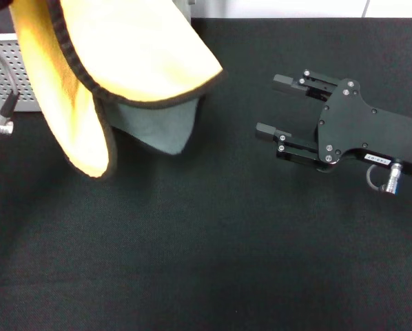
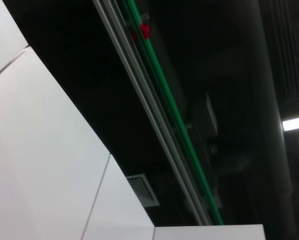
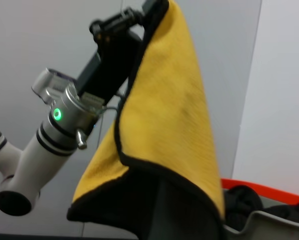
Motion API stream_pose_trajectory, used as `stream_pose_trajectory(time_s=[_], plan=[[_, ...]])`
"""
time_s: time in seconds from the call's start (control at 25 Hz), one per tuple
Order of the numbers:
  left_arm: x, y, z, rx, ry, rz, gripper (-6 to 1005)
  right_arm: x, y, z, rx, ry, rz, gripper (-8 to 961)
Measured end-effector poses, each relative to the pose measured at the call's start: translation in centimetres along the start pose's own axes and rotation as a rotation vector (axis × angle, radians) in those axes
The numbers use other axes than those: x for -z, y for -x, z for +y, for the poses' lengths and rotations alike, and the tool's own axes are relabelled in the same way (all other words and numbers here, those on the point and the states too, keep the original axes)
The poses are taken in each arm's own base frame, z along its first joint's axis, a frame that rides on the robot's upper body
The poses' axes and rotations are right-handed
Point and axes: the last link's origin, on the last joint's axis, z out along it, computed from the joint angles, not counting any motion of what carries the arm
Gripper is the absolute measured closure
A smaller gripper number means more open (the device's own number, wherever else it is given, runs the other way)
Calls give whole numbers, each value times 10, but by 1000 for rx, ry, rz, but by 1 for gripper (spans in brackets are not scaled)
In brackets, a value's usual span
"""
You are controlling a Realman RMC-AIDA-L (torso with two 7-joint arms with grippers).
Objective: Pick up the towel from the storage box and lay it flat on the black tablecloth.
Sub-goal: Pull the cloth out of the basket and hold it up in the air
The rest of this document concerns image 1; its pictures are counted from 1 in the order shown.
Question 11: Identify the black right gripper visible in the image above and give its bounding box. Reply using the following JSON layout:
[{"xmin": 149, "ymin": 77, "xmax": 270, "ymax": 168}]
[{"xmin": 256, "ymin": 68, "xmax": 412, "ymax": 176}]

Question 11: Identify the yellow and grey towel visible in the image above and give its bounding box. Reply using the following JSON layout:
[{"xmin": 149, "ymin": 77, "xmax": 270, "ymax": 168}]
[{"xmin": 11, "ymin": 0, "xmax": 228, "ymax": 181}]

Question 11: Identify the grey perforated storage box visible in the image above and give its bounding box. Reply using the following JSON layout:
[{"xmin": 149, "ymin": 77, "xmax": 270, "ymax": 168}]
[{"xmin": 0, "ymin": 0, "xmax": 194, "ymax": 114}]

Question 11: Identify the black tablecloth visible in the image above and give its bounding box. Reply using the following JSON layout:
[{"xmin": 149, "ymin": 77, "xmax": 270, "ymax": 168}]
[{"xmin": 0, "ymin": 17, "xmax": 412, "ymax": 331}]

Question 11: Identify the right gripper connector cable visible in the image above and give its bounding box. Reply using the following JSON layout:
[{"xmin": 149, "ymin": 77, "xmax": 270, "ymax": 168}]
[{"xmin": 366, "ymin": 161, "xmax": 405, "ymax": 196}]

